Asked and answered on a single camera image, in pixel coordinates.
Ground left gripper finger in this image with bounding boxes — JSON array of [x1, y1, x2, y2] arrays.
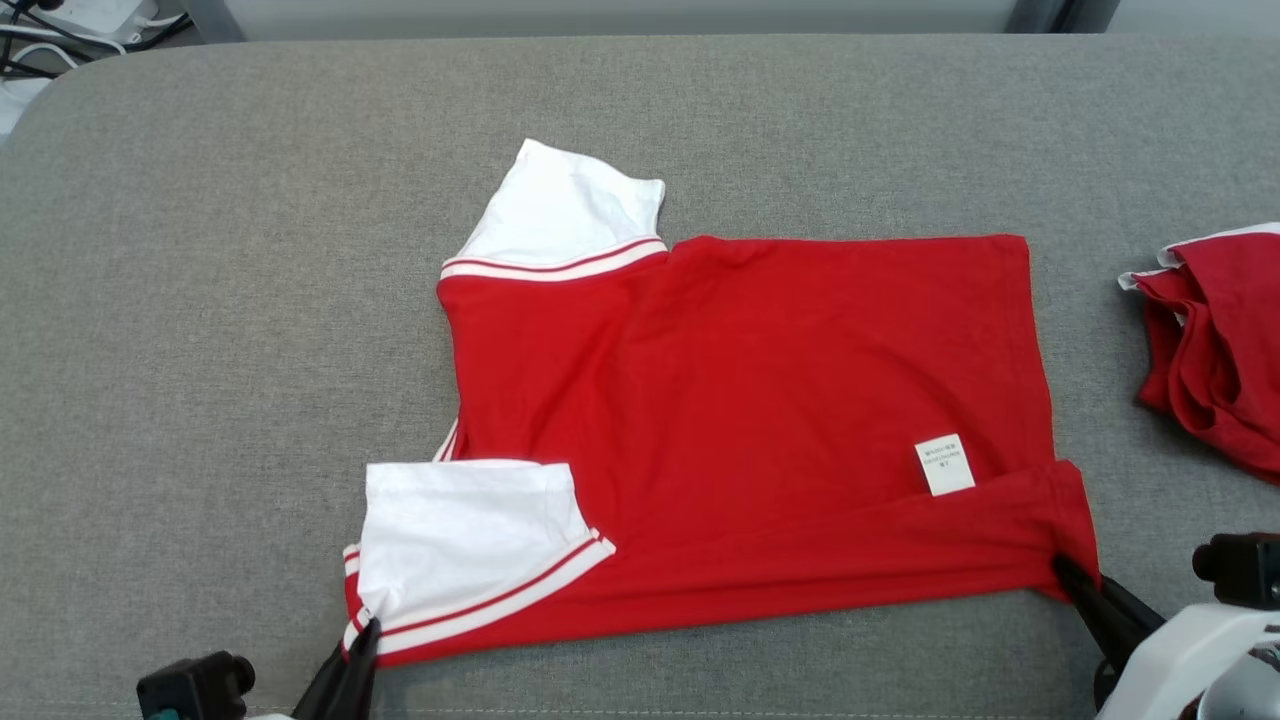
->
[[291, 617, 383, 720]]

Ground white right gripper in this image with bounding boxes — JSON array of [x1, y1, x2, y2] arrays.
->
[[1050, 552, 1280, 720]]

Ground red shorts with white stripe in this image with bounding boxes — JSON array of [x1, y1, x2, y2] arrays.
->
[[1117, 221, 1280, 489]]

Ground red shirt with white sleeves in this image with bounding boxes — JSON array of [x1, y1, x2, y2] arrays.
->
[[340, 137, 1102, 670]]

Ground narrow white partition panel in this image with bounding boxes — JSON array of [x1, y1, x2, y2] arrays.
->
[[1105, 0, 1280, 35]]

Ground flat white floor box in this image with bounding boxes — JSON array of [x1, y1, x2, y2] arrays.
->
[[0, 76, 53, 138]]

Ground wide white partition panel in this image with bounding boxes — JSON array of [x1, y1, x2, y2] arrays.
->
[[222, 0, 1023, 42]]

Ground dark grey partition post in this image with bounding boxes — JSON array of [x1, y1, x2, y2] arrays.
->
[[1058, 0, 1122, 35]]

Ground light grey partition post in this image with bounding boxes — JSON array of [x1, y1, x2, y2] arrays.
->
[[184, 0, 247, 44], [1004, 0, 1073, 35]]

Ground white power strip with cables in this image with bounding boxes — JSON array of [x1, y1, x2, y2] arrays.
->
[[0, 8, 193, 83]]

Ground white floor cable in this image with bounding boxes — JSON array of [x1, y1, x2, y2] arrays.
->
[[0, 38, 83, 79]]

